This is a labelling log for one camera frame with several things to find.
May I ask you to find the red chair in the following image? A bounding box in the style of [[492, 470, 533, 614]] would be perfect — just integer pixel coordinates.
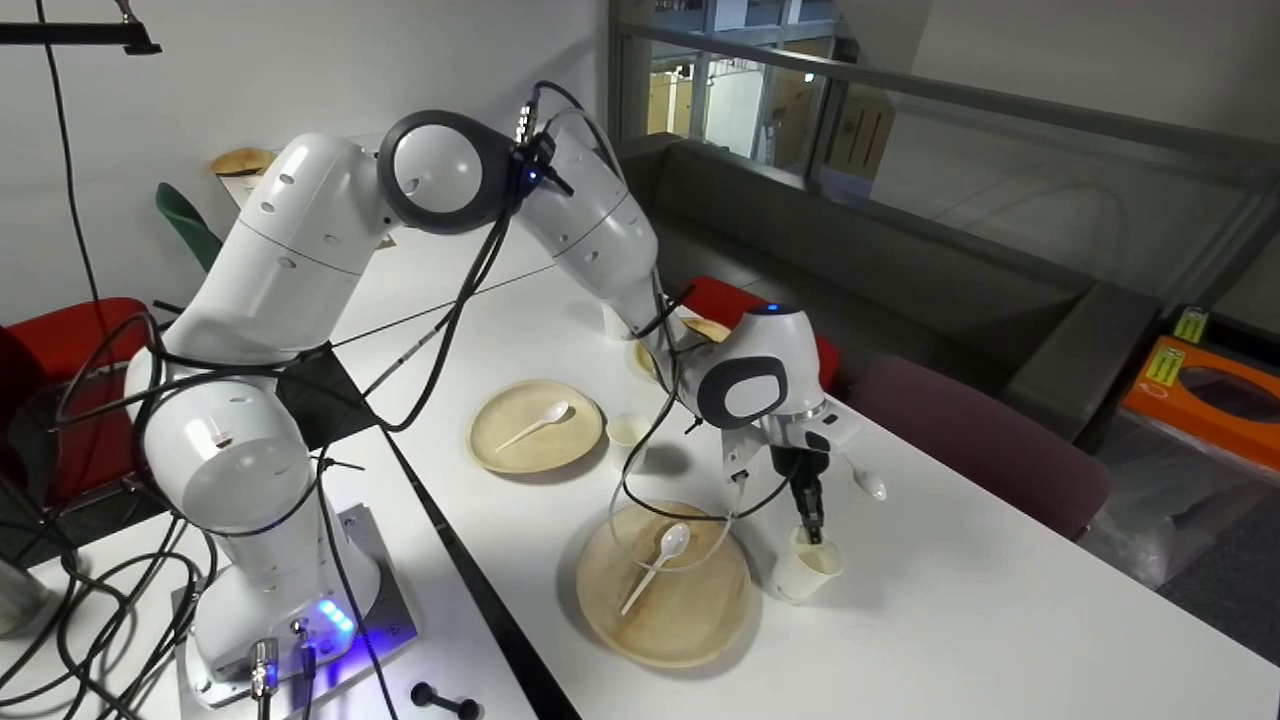
[[0, 297, 153, 513], [680, 276, 842, 393]]

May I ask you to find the green chair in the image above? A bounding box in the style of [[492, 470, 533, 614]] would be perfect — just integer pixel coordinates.
[[155, 182, 225, 274]]

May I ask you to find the black dumbbell shaped tool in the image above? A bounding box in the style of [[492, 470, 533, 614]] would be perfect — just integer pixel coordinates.
[[409, 681, 482, 720]]

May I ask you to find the coil of black cables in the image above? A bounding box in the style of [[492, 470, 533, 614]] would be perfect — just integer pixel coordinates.
[[0, 500, 216, 720]]

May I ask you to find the clear plastic bag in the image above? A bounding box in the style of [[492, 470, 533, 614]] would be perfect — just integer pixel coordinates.
[[1080, 408, 1241, 591]]

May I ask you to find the cardboard box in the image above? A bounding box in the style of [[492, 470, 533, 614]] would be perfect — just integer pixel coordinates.
[[822, 83, 897, 183]]

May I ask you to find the stack of palm leaf plates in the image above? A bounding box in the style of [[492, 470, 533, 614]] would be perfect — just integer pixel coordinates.
[[209, 147, 279, 181]]

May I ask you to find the black cable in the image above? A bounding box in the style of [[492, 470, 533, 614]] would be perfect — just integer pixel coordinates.
[[33, 0, 113, 336]]

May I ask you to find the maroon chair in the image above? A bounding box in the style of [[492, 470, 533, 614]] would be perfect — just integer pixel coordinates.
[[847, 355, 1113, 543]]

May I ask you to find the black mat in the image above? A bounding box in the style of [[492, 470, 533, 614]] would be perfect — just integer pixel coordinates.
[[272, 343, 383, 453]]

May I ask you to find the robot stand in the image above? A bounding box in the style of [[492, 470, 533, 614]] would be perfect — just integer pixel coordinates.
[[0, 345, 583, 720]]

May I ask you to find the window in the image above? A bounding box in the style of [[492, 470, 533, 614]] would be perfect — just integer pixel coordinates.
[[608, 0, 861, 186]]

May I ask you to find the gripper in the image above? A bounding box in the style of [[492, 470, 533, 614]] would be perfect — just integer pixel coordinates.
[[769, 440, 833, 547]]

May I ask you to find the grey sofa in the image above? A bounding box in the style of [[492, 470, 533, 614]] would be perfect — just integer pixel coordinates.
[[618, 133, 1163, 443]]

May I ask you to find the palm leaf plate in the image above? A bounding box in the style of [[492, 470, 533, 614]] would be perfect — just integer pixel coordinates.
[[468, 379, 606, 475], [633, 317, 732, 382], [575, 500, 754, 670]]

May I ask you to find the white plastic spoon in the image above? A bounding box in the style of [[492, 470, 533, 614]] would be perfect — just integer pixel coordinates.
[[619, 522, 692, 617], [494, 400, 571, 454], [840, 455, 888, 502]]

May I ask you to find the orange box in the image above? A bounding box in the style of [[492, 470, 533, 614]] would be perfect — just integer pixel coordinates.
[[1119, 335, 1280, 473]]

